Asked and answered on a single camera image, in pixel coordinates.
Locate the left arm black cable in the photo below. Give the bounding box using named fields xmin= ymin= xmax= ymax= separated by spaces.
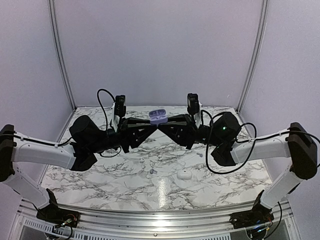
xmin=53 ymin=88 xmax=121 ymax=158

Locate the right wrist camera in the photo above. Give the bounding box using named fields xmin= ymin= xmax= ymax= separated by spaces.
xmin=187 ymin=93 xmax=201 ymax=127

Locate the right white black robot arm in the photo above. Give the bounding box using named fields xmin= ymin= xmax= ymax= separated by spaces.
xmin=157 ymin=112 xmax=319 ymax=224

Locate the right aluminium corner post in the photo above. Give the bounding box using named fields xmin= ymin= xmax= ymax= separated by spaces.
xmin=236 ymin=0 xmax=270 ymax=113

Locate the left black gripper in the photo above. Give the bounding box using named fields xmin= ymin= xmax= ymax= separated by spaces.
xmin=88 ymin=117 xmax=158 ymax=154

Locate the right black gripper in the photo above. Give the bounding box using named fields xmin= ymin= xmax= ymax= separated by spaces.
xmin=157 ymin=114 xmax=223 ymax=151

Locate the purple earbud charging case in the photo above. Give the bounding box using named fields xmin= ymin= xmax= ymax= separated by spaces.
xmin=148 ymin=109 xmax=168 ymax=126

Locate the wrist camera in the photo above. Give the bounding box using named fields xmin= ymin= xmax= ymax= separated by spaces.
xmin=187 ymin=93 xmax=201 ymax=127
xmin=110 ymin=94 xmax=127 ymax=132

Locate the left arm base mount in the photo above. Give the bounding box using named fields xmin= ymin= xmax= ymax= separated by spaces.
xmin=36 ymin=188 xmax=80 ymax=228

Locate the left aluminium corner post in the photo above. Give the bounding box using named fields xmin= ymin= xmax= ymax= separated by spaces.
xmin=47 ymin=0 xmax=77 ymax=112

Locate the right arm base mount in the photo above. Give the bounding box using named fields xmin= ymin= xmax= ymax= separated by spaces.
xmin=229 ymin=195 xmax=274 ymax=229

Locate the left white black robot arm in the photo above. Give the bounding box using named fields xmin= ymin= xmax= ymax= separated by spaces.
xmin=0 ymin=115 xmax=157 ymax=223

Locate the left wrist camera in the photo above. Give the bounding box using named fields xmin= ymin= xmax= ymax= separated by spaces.
xmin=110 ymin=94 xmax=127 ymax=132

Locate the aluminium front rail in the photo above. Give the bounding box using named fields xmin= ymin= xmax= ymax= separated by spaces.
xmin=8 ymin=199 xmax=301 ymax=240

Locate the aluminium corner post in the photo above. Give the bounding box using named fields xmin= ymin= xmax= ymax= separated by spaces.
xmin=236 ymin=0 xmax=270 ymax=113
xmin=47 ymin=0 xmax=77 ymax=112

